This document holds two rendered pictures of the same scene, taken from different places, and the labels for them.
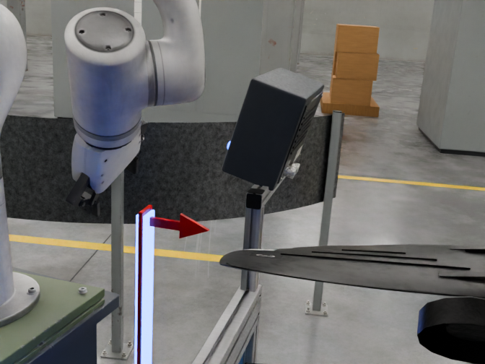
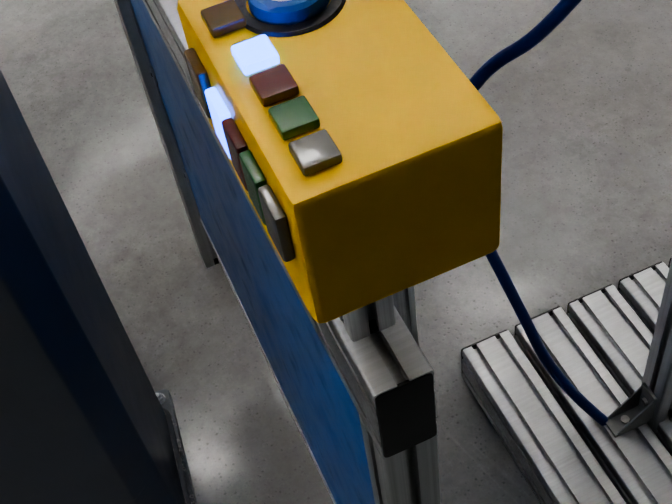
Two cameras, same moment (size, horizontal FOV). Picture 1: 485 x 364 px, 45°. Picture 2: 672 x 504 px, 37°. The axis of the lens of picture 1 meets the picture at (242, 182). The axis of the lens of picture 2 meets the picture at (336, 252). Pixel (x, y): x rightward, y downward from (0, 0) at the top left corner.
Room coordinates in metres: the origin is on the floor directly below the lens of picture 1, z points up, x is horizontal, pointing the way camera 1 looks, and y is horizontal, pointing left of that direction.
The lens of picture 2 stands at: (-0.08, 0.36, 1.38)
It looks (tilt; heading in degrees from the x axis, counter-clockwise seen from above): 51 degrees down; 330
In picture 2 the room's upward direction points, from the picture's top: 10 degrees counter-clockwise
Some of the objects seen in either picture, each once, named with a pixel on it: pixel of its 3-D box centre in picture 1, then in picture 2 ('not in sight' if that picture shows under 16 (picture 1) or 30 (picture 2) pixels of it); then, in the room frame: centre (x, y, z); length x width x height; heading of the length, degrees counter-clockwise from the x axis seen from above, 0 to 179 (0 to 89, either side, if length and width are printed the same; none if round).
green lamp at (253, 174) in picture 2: not in sight; (257, 188); (0.22, 0.23, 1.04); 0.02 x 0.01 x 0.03; 166
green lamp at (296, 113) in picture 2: not in sight; (293, 117); (0.21, 0.21, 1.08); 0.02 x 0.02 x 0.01; 76
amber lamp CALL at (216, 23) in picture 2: not in sight; (223, 18); (0.29, 0.19, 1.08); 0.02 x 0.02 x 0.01; 76
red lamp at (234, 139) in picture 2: not in sight; (239, 154); (0.24, 0.23, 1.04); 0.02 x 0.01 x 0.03; 166
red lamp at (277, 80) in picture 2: not in sight; (273, 85); (0.23, 0.20, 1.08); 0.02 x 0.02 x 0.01; 76
